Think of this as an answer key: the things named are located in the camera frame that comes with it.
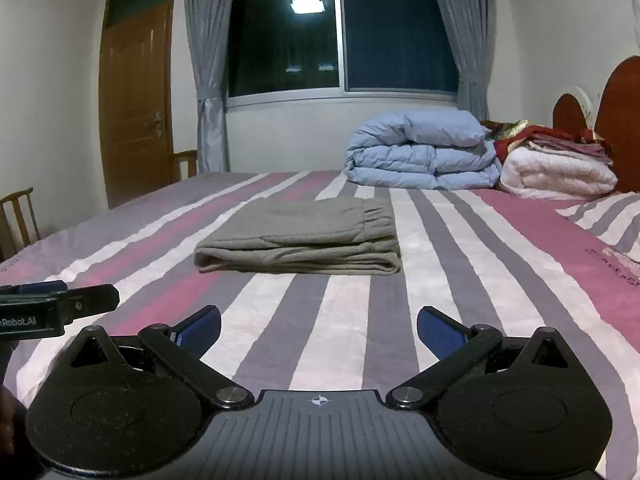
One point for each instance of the red folded blanket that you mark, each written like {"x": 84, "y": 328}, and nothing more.
{"x": 505, "y": 149}

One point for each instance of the person's left hand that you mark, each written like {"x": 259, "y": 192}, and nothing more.
{"x": 7, "y": 425}

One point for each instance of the window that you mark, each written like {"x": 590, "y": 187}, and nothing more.
{"x": 350, "y": 35}

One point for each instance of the light blue folded duvet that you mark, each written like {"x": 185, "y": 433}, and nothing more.
{"x": 425, "y": 152}

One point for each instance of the striped bed sheet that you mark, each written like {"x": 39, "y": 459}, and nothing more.
{"x": 450, "y": 270}

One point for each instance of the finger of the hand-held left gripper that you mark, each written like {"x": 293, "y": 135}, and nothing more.
{"x": 92, "y": 301}
{"x": 35, "y": 288}

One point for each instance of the white folded blanket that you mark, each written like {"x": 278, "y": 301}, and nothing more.
{"x": 555, "y": 175}

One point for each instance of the grey pants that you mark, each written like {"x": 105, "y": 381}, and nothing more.
{"x": 300, "y": 230}

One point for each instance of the striped pillow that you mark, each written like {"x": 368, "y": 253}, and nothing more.
{"x": 610, "y": 220}

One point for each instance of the floral patterned cloth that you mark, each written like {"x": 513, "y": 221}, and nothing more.
{"x": 505, "y": 129}

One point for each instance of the wooden door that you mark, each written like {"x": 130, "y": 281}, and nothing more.
{"x": 137, "y": 100}

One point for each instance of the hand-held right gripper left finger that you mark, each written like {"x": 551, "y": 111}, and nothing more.
{"x": 202, "y": 332}

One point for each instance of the pink folded cloth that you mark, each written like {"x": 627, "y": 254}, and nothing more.
{"x": 575, "y": 148}

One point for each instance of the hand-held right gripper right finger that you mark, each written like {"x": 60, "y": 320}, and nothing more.
{"x": 440, "y": 335}

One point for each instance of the wooden chair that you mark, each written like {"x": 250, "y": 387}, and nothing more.
{"x": 186, "y": 162}
{"x": 20, "y": 220}

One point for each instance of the wooden headboard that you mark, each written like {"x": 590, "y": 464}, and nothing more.
{"x": 620, "y": 105}

